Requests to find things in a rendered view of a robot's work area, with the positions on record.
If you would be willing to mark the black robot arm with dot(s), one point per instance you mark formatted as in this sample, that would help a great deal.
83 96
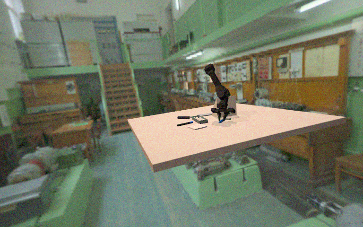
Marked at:
221 91

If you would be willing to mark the grey keyboard with keys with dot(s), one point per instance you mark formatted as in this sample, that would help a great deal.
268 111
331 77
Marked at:
199 119

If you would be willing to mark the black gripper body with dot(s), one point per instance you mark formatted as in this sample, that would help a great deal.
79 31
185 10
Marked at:
222 109

